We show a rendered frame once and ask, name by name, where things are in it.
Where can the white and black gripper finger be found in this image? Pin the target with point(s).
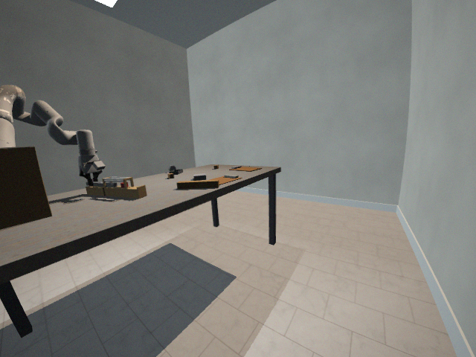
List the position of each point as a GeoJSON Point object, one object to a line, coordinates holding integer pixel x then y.
{"type": "Point", "coordinates": [87, 176]}
{"type": "Point", "coordinates": [95, 175]}

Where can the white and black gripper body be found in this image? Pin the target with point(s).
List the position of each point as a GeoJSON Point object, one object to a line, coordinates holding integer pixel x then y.
{"type": "Point", "coordinates": [87, 168]}

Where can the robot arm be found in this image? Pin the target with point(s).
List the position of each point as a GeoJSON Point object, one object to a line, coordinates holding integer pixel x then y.
{"type": "Point", "coordinates": [12, 100]}

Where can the brown wooden bar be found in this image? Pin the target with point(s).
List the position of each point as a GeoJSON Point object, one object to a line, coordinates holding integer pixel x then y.
{"type": "Point", "coordinates": [198, 184]}

